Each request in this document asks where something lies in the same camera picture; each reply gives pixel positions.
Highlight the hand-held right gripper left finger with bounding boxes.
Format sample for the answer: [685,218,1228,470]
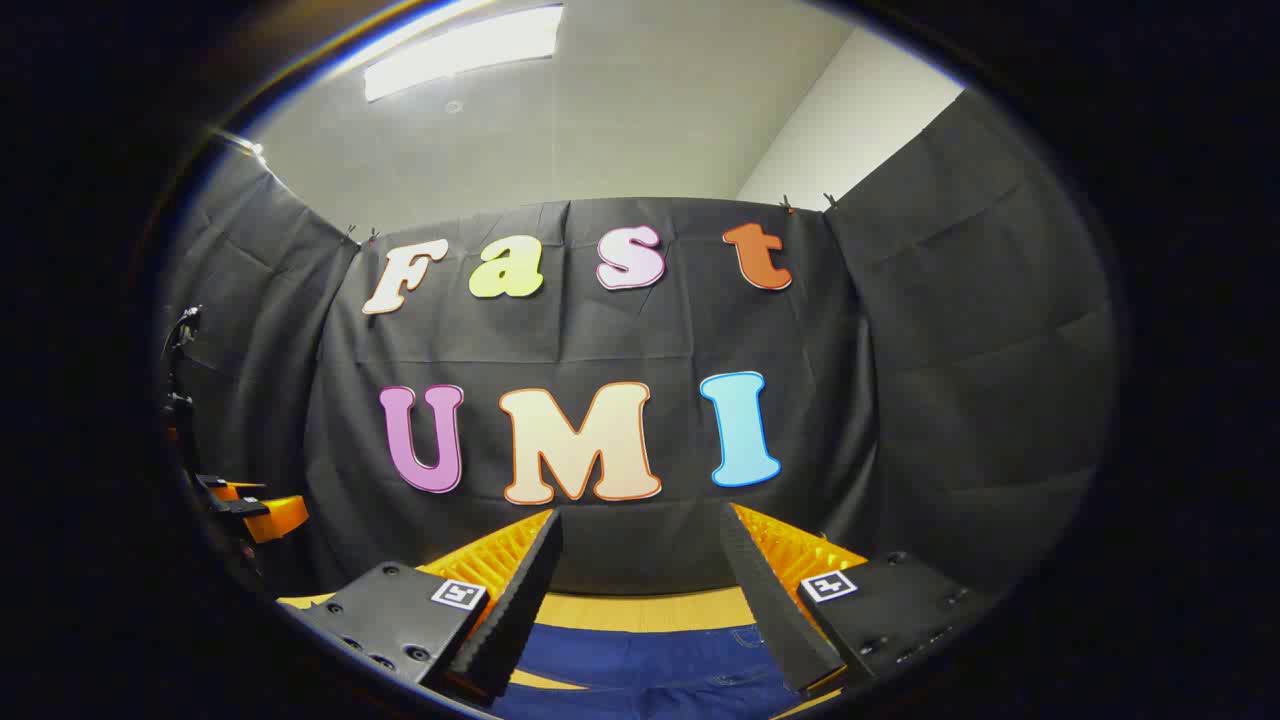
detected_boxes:
[278,508,564,706]

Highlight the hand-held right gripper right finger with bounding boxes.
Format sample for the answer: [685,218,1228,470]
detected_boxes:
[718,503,996,696]

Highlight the blue denim jeans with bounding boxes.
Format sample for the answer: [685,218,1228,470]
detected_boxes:
[490,622,813,720]

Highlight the black backdrop cloth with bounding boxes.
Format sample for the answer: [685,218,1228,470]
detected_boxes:
[158,90,1117,603]

